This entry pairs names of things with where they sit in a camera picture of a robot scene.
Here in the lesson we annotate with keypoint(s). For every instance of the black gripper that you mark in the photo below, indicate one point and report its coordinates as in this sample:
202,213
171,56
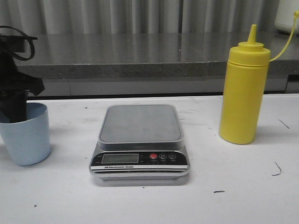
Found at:
13,101

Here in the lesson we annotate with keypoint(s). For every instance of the light blue plastic cup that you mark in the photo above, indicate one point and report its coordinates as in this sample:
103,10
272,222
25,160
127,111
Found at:
27,142

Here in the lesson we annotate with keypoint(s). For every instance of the yellow squeeze bottle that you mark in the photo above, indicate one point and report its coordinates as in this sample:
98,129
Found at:
245,79

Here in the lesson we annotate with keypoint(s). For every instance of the silver electronic kitchen scale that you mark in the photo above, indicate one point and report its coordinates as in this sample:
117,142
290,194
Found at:
140,142

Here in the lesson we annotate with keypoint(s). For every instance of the grey stone counter ledge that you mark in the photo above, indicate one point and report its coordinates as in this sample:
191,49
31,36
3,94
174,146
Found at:
119,57

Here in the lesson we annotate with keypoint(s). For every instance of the white container in background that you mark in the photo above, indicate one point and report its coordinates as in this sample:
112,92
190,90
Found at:
285,15

